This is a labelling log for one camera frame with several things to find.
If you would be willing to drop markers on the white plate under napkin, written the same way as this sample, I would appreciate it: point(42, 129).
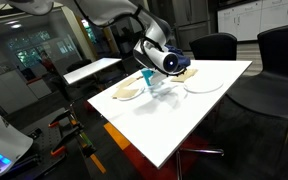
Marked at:
point(135, 95)

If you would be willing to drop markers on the metal table leg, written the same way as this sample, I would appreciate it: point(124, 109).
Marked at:
point(200, 151)

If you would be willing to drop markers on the white kitchen cabinets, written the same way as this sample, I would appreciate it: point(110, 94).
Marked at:
point(250, 20)

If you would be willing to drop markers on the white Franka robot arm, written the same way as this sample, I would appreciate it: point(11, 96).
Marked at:
point(100, 11)

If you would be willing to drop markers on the black chair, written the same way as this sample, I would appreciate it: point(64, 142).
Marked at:
point(277, 73)
point(214, 46)

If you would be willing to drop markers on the white side table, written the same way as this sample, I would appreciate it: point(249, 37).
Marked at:
point(90, 68)

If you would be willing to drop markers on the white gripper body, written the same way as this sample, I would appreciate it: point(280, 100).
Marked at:
point(158, 79)

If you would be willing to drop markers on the empty white plate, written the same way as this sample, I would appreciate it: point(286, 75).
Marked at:
point(204, 85)

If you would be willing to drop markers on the black mounting plate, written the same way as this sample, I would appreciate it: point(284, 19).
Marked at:
point(47, 143)

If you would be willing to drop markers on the white robot base blue lights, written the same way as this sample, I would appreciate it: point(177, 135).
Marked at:
point(0, 140)

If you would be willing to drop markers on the light blue cup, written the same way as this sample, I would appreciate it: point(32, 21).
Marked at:
point(146, 77)

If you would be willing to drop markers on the stainless steel refrigerator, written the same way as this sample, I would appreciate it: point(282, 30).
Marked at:
point(192, 23)

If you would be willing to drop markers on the dark blue cloth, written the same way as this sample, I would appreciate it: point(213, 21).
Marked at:
point(184, 60)

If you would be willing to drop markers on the person in red shirt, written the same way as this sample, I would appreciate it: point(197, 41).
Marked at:
point(46, 61)

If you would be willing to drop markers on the wooden framed door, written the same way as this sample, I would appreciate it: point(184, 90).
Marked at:
point(88, 33)

